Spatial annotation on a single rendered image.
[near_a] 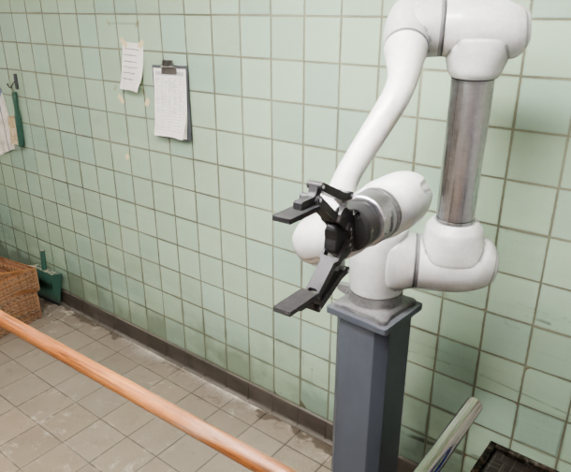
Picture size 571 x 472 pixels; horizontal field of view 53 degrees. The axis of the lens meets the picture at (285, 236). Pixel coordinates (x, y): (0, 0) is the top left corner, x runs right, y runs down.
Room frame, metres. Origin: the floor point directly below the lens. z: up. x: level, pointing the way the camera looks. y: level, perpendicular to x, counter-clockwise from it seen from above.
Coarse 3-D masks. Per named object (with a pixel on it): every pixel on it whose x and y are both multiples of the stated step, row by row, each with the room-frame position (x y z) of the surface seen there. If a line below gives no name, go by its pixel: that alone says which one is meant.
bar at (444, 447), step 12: (468, 408) 0.79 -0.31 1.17; (480, 408) 0.81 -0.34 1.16; (456, 420) 0.76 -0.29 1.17; (468, 420) 0.77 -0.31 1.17; (444, 432) 0.74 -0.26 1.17; (456, 432) 0.74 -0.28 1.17; (444, 444) 0.71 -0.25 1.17; (456, 444) 0.72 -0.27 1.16; (432, 456) 0.68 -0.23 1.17; (444, 456) 0.69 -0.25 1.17; (420, 468) 0.66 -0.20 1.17; (432, 468) 0.66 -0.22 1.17
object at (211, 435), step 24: (0, 312) 1.08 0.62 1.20; (24, 336) 0.99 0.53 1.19; (48, 336) 0.98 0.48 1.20; (72, 360) 0.90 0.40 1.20; (120, 384) 0.82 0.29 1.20; (144, 408) 0.78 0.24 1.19; (168, 408) 0.76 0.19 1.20; (192, 432) 0.71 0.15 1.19; (216, 432) 0.70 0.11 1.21; (240, 456) 0.66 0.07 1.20; (264, 456) 0.65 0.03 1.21
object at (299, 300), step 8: (288, 296) 0.73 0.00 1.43; (296, 296) 0.73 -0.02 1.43; (304, 296) 0.73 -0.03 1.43; (312, 296) 0.73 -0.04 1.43; (280, 304) 0.70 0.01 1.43; (288, 304) 0.70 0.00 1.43; (296, 304) 0.70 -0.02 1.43; (304, 304) 0.71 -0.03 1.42; (280, 312) 0.69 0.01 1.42; (288, 312) 0.68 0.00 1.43; (296, 312) 0.69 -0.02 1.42
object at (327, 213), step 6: (318, 198) 0.74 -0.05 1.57; (318, 204) 0.74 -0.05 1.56; (324, 204) 0.75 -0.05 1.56; (324, 210) 0.75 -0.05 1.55; (330, 210) 0.77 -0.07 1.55; (324, 216) 0.78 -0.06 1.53; (330, 216) 0.77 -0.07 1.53; (336, 216) 0.78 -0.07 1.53; (342, 216) 0.78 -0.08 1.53; (324, 222) 0.81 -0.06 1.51; (336, 222) 0.78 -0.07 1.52; (342, 222) 0.78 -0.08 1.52; (342, 228) 0.79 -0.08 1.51; (348, 228) 0.80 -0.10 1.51
